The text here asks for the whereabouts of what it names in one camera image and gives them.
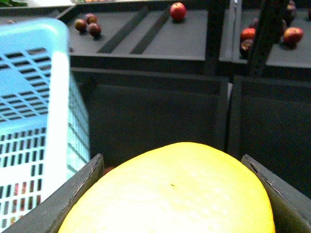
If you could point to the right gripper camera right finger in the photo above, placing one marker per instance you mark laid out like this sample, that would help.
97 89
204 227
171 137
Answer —
291 208

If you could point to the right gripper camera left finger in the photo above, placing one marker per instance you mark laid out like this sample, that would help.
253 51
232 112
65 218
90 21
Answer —
48 216

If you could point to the light blue plastic basket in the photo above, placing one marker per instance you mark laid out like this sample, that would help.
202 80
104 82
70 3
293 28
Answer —
44 126

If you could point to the yellow lemon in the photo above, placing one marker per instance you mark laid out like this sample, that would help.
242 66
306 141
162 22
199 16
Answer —
180 188

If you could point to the dark wooden display stand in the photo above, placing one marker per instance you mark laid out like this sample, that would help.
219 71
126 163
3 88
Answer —
147 82

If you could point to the red apple on shelf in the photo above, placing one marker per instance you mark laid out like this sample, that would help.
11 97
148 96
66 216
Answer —
177 11

